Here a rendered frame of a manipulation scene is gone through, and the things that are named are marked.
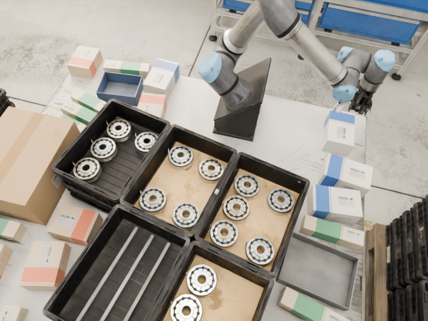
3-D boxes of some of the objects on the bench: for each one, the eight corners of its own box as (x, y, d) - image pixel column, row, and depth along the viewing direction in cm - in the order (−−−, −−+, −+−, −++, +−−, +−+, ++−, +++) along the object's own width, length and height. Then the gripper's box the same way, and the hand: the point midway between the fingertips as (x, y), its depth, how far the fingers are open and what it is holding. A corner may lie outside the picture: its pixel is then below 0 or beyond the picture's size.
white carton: (324, 120, 172) (330, 107, 164) (348, 125, 171) (355, 113, 163) (321, 150, 161) (327, 140, 154) (346, 156, 160) (353, 146, 153)
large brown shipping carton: (46, 226, 136) (24, 206, 119) (-22, 209, 138) (-52, 187, 121) (87, 147, 157) (74, 120, 140) (28, 134, 159) (8, 106, 142)
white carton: (317, 183, 152) (323, 174, 144) (321, 163, 158) (328, 152, 150) (361, 199, 149) (370, 189, 141) (364, 176, 155) (373, 167, 147)
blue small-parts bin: (99, 102, 171) (95, 92, 165) (107, 81, 179) (104, 71, 173) (137, 106, 171) (135, 97, 165) (144, 85, 179) (142, 76, 173)
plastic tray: (354, 262, 134) (359, 258, 129) (344, 311, 124) (349, 309, 119) (290, 235, 138) (292, 231, 134) (275, 281, 128) (278, 278, 124)
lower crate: (121, 129, 163) (116, 113, 153) (175, 153, 157) (174, 137, 147) (69, 195, 143) (58, 182, 133) (128, 225, 137) (122, 213, 127)
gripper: (342, 89, 131) (326, 120, 148) (393, 100, 129) (371, 131, 146) (344, 74, 135) (327, 106, 152) (393, 85, 133) (371, 116, 150)
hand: (349, 114), depth 150 cm, fingers open, 14 cm apart
